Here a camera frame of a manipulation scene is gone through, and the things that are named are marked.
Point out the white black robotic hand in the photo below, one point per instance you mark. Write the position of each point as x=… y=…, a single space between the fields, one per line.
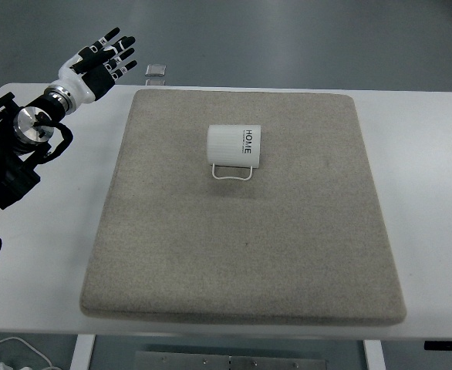
x=93 y=70

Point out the left white table leg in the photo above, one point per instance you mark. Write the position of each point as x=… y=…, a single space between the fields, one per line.
x=82 y=353

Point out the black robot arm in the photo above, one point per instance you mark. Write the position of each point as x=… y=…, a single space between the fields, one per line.
x=30 y=135

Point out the silver floor socket box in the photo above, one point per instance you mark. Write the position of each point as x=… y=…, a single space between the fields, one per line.
x=155 y=74

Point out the black desk control panel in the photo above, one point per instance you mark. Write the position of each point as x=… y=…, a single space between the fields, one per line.
x=438 y=346

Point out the beige fabric mat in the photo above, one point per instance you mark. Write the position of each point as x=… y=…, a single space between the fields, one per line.
x=302 y=242

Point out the white table leg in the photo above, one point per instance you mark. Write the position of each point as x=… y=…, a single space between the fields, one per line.
x=374 y=355
x=82 y=353

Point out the right white table leg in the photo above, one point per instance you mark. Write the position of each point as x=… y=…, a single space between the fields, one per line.
x=374 y=355

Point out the white HOME mug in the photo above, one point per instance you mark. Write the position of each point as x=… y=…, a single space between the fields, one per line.
x=233 y=146

